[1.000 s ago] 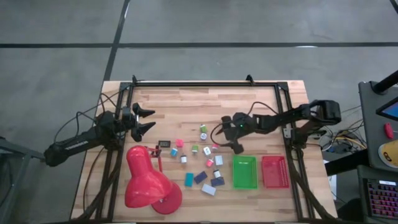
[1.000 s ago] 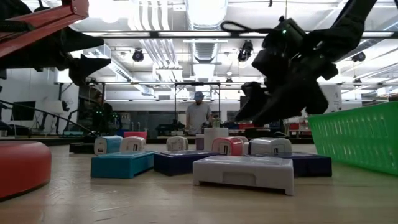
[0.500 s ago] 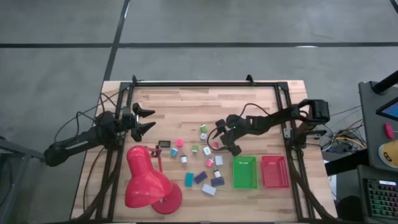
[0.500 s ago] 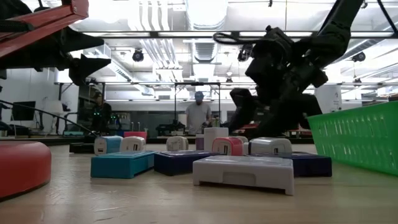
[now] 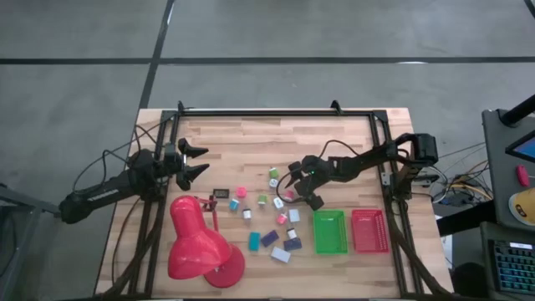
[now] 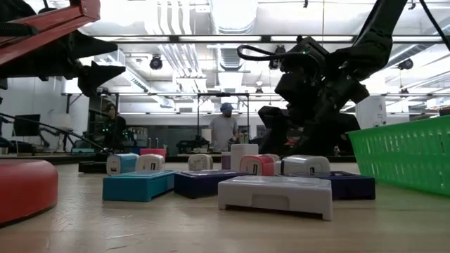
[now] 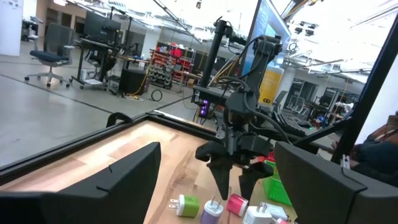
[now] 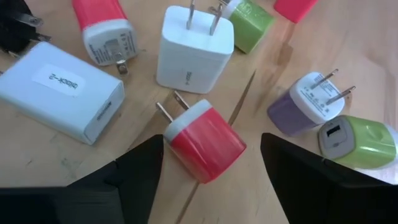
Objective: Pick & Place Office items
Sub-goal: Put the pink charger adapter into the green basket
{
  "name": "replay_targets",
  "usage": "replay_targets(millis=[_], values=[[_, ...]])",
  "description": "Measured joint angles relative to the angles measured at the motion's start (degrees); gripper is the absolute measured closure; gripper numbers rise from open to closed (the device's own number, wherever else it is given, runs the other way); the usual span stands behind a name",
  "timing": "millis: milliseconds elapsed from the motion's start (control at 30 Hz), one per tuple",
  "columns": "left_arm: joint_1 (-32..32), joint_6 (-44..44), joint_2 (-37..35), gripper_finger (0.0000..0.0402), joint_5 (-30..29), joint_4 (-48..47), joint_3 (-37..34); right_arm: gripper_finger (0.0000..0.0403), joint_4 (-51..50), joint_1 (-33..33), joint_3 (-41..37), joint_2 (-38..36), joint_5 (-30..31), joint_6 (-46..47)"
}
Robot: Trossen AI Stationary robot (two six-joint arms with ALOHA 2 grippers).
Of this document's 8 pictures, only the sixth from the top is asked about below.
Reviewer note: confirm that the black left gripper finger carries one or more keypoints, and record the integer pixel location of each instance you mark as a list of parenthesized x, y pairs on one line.
[(93, 75), (89, 45)]

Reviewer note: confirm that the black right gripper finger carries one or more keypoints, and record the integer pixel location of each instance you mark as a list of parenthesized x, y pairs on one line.
[(276, 126), (330, 137)]

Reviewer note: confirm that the large white USB charger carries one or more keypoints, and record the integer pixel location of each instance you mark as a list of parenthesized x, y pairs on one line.
[(306, 163)]

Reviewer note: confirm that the pink white USB charger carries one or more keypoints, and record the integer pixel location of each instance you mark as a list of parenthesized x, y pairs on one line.
[(262, 165)]

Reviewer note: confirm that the navy blue rectangular box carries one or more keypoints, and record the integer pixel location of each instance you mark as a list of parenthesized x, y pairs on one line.
[(351, 188), (197, 184)]

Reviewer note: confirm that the purple white USB charger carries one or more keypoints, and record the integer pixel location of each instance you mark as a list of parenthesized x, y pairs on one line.
[(225, 161)]

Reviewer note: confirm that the white rectangular box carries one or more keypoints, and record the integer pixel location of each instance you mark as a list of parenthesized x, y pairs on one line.
[(274, 196)]

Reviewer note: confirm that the white green USB charger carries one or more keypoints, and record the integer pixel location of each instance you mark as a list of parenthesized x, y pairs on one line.
[(200, 162)]

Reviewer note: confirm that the blue white USB charger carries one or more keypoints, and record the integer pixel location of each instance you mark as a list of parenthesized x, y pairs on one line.
[(121, 163)]

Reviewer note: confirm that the teal rectangular box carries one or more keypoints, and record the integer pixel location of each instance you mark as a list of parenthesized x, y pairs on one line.
[(137, 188)]

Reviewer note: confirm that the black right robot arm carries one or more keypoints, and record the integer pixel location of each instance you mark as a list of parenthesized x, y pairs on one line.
[(372, 45)]

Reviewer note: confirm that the white pillar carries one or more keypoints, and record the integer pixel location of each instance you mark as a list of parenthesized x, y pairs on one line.
[(371, 112)]

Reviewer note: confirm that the person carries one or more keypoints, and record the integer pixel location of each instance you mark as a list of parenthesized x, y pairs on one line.
[(223, 131), (114, 126)]

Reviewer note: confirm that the black ceiling spotlight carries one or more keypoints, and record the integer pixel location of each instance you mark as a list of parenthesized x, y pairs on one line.
[(156, 63), (276, 64)]

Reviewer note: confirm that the black computer monitor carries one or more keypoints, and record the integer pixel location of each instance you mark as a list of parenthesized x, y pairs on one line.
[(26, 124)]

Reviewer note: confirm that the green plastic basket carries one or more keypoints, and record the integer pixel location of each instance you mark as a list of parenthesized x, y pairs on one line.
[(404, 158)]

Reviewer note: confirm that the red desk lamp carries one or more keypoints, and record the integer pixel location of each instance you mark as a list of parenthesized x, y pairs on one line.
[(24, 189)]

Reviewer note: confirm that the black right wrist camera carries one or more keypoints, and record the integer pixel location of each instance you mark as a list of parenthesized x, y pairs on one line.
[(309, 52)]

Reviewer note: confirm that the black aluminium table frame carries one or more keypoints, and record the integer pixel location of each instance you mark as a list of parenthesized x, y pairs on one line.
[(42, 159)]

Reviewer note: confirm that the silver ceiling duct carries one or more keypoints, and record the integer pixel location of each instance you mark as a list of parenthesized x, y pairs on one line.
[(233, 15)]

